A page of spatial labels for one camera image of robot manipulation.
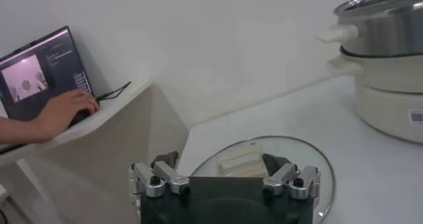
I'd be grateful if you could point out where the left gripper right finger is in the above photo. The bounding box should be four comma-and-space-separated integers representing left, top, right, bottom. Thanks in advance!
262, 152, 321, 200

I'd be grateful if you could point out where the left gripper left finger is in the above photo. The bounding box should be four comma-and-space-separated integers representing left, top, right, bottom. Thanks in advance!
128, 151, 191, 198

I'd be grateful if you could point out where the glass lid with cream handle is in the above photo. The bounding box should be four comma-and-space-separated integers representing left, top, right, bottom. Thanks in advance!
190, 135, 336, 224

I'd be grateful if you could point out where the black computer mouse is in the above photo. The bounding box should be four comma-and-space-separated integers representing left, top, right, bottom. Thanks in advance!
67, 108, 92, 127

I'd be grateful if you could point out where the person's bare forearm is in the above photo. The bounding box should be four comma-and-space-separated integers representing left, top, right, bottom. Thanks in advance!
0, 116, 40, 145

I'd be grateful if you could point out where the person's bare hand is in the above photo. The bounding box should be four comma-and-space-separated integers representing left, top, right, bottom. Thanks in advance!
32, 89, 101, 143

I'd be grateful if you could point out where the white side table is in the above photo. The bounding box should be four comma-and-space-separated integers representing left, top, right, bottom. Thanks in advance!
0, 79, 191, 224

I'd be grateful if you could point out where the cream electric cooking pot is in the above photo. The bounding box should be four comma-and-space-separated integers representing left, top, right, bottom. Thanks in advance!
327, 54, 423, 145

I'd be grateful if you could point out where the black laptop with code screen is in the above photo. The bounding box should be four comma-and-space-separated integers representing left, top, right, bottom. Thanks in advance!
0, 26, 100, 155

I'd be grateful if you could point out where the black laptop charger cable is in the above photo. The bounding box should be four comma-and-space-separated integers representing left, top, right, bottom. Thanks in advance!
95, 81, 132, 101

